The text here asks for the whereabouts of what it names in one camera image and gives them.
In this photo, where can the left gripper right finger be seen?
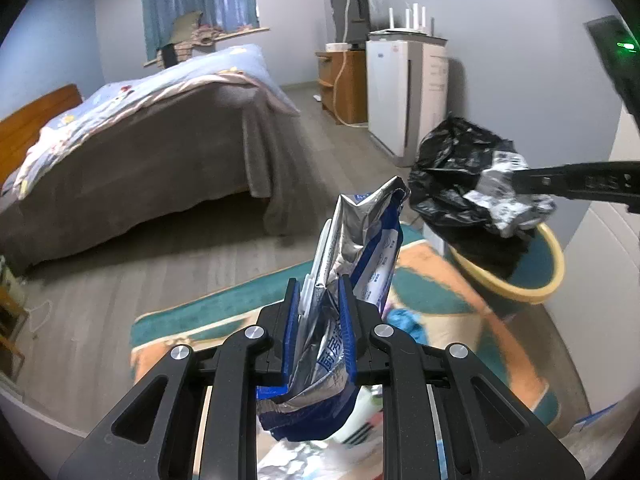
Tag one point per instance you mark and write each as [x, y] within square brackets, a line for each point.
[445, 413]

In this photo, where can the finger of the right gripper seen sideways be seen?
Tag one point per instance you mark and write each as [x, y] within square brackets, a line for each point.
[609, 182]

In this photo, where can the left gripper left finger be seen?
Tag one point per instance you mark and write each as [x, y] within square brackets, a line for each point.
[193, 414]

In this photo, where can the silver printed wrapper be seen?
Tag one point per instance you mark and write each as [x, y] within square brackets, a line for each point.
[509, 210]

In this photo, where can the black plastic trash bag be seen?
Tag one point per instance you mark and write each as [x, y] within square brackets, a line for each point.
[450, 161]

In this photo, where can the blue silver foil wrapper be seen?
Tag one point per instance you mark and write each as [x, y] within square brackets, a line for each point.
[360, 242]

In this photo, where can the teal yellow trash bin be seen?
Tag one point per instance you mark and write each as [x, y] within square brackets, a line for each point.
[536, 278]

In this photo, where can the teal orange patterned rug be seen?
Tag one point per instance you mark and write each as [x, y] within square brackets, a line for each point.
[520, 347]

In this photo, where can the wooden side table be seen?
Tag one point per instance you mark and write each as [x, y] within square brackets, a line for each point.
[13, 316]

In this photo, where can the white wifi router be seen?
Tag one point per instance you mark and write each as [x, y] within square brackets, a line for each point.
[410, 23]

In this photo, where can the white air purifier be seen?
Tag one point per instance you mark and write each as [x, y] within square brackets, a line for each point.
[407, 86]

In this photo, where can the black monitor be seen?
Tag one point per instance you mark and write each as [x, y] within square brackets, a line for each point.
[352, 22]

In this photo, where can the wooden cabinet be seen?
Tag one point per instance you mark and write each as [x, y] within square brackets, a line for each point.
[342, 80]

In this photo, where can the bed with grey blanket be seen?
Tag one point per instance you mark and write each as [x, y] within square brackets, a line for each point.
[204, 144]

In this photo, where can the wooden headboard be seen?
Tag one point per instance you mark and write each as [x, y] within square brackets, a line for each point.
[20, 131]

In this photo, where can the light blue quilt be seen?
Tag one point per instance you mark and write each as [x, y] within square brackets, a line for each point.
[64, 131]

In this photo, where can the blue window curtain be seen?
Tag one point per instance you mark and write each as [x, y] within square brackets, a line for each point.
[159, 17]

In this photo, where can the stuffed toys on sill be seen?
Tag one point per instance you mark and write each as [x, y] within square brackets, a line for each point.
[188, 32]

